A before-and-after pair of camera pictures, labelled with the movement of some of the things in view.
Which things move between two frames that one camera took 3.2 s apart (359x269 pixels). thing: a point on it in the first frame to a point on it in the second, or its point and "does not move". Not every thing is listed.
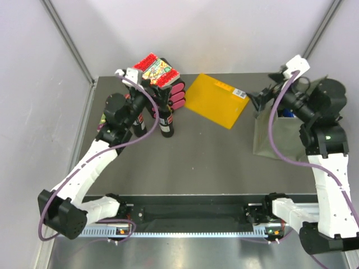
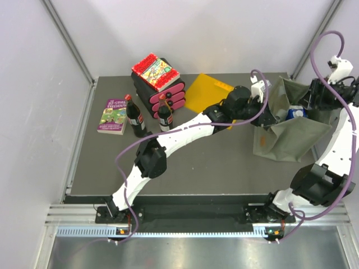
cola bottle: [139, 127] does not move
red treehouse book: [152, 68] does not move
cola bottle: [166, 124] does not move
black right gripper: [267, 94] to [317, 86]
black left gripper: [161, 96] to [265, 119]
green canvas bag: [286, 135] does not move
